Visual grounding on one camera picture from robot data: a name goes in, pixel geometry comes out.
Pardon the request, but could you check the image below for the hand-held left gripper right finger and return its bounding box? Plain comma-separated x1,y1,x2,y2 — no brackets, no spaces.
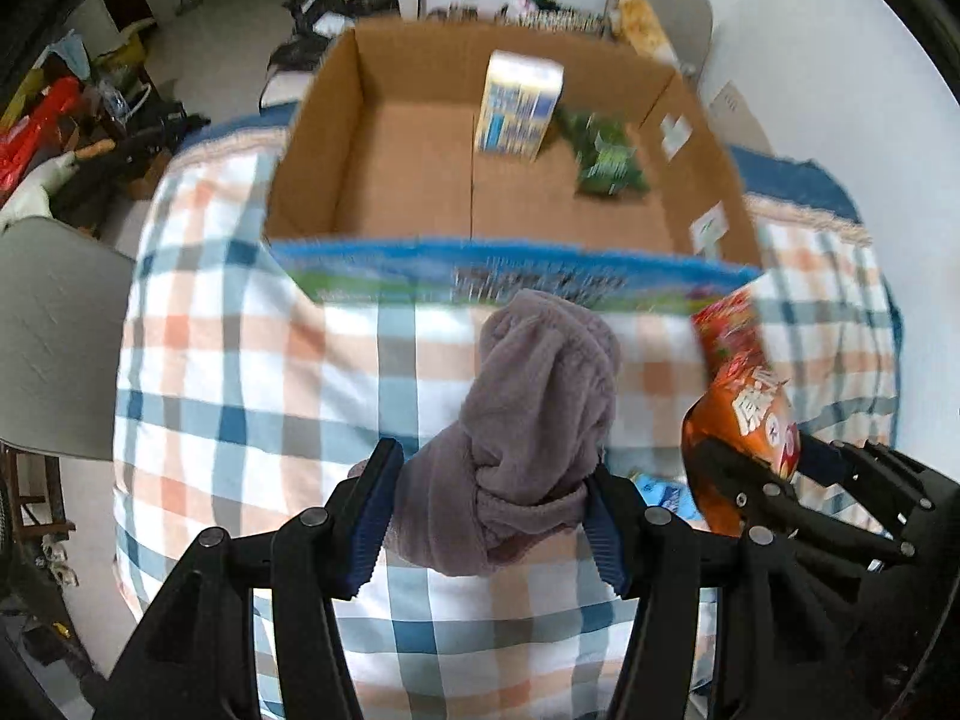
585,463,875,720

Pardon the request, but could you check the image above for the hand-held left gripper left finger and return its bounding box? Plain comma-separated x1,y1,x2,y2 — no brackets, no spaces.
96,438,406,720

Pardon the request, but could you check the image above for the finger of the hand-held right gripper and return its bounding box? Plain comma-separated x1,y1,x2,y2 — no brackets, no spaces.
804,436,938,567
684,431,807,533

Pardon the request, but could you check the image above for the orange snack packet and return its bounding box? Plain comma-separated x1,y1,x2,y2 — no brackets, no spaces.
681,281,802,537

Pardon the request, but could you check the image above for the grey plush cloth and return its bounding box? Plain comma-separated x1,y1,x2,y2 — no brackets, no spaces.
384,288,623,578

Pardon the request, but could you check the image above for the cardboard box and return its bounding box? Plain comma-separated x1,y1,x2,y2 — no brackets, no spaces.
262,19,767,312

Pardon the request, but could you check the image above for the light blue packet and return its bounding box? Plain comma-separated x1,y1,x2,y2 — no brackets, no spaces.
628,469,707,523

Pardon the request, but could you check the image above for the plaid blanket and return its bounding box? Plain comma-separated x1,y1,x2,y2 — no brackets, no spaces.
111,101,905,720

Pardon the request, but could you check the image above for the green snack packet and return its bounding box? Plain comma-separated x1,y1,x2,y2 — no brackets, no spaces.
559,109,650,200

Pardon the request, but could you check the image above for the flat cardboard piece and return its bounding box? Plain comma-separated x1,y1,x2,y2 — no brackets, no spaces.
708,80,775,156

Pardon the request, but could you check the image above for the grey chair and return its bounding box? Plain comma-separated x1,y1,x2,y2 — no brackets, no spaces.
604,0,714,80
0,216,137,463

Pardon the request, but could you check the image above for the white blue carton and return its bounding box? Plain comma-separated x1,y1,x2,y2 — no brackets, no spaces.
474,49,565,160

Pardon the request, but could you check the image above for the yellow snack bag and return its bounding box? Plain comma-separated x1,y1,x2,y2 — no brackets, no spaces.
615,0,674,55

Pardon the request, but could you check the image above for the black bag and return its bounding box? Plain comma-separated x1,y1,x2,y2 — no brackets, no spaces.
261,0,403,95

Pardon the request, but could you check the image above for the red plastic packaging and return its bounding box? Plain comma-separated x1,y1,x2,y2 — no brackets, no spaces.
0,76,82,190

